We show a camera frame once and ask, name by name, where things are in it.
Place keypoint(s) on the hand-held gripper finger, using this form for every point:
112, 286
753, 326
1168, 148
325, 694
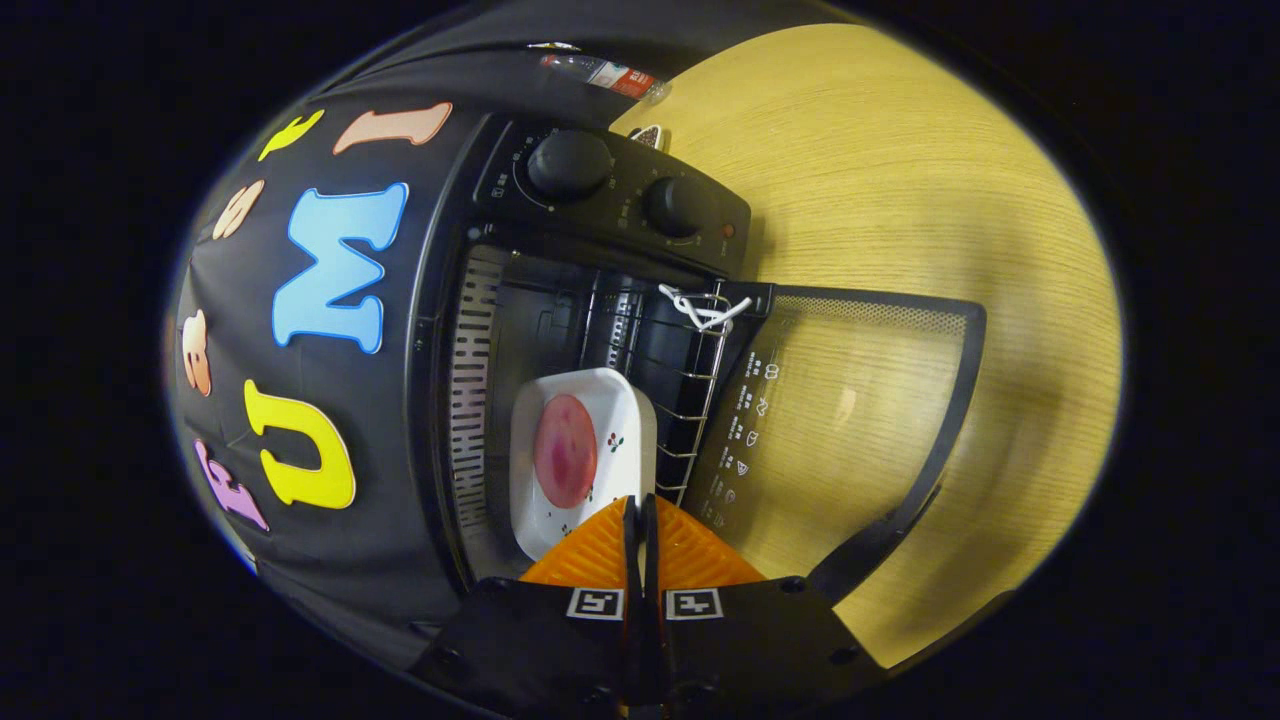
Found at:
631, 560
650, 560

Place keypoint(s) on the pink round meat slice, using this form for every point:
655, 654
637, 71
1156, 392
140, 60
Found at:
565, 450

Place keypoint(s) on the white rectangular food tray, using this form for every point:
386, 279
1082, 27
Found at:
620, 410

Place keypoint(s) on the black toaster oven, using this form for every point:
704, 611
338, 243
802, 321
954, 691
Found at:
600, 200

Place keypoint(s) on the red label water bottle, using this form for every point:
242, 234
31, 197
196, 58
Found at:
610, 75

